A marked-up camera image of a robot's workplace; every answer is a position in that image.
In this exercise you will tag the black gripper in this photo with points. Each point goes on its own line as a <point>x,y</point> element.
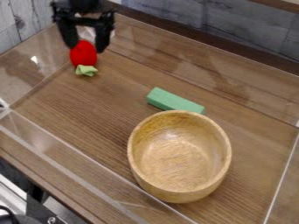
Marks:
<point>85,13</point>

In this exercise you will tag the red plush strawberry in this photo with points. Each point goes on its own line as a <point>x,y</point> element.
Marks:
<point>83,57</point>

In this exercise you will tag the green rectangular block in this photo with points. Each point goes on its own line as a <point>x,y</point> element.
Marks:
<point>167,101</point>

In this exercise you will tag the wooden bowl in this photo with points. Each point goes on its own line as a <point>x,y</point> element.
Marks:
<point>179,154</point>

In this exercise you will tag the clear acrylic tray wall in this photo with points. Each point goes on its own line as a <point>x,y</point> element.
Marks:
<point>65,127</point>

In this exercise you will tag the black metal bracket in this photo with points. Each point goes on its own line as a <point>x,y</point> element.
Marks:
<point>37,211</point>

